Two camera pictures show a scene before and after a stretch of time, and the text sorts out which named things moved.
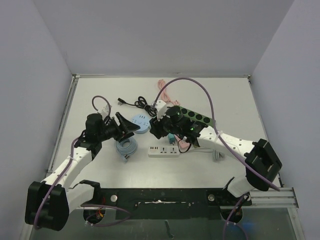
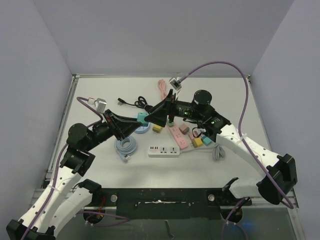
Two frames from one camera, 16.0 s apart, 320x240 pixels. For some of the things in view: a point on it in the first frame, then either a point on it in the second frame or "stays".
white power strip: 163,151 stays
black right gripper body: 155,128 to 170,105
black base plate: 170,203 stays
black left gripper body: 112,129 stays
